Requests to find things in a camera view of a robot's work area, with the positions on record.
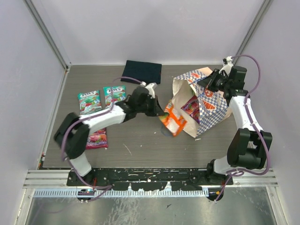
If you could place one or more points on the green snack packet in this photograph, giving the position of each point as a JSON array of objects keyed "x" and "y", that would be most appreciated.
[
  {"x": 89, "y": 102},
  {"x": 114, "y": 94}
]

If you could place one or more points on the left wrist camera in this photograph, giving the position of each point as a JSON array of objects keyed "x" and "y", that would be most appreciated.
[{"x": 150, "y": 87}]

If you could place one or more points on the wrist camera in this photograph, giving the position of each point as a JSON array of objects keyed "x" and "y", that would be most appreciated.
[
  {"x": 227, "y": 65},
  {"x": 150, "y": 87}
]

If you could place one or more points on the orange snack packet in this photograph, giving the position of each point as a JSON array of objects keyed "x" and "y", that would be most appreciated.
[{"x": 172, "y": 120}]

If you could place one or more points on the pink snack packet in bag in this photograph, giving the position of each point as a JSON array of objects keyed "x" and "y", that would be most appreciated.
[{"x": 191, "y": 107}]

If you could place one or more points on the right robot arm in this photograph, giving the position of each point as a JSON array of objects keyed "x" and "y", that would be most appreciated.
[{"x": 249, "y": 150}]

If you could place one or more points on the checkered paper bag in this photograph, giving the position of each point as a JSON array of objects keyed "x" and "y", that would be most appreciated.
[{"x": 213, "y": 107}]

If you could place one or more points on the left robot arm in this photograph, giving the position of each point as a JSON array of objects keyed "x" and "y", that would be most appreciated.
[{"x": 73, "y": 133}]

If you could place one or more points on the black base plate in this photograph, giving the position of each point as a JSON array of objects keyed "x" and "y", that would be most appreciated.
[{"x": 150, "y": 179}]

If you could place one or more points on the slotted cable duct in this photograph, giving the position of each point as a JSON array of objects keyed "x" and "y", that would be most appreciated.
[{"x": 85, "y": 193}]

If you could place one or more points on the dark folded cloth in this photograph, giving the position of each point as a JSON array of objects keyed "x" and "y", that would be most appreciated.
[{"x": 143, "y": 71}]

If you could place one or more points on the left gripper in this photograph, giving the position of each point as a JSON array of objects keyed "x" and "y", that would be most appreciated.
[{"x": 156, "y": 109}]

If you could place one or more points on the pink snack packet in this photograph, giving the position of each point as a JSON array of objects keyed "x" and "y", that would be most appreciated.
[
  {"x": 191, "y": 107},
  {"x": 97, "y": 140}
]

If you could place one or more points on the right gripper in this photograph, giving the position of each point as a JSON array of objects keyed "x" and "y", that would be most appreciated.
[{"x": 209, "y": 82}]

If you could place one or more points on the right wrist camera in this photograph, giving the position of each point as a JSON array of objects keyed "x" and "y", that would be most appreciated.
[{"x": 227, "y": 65}]

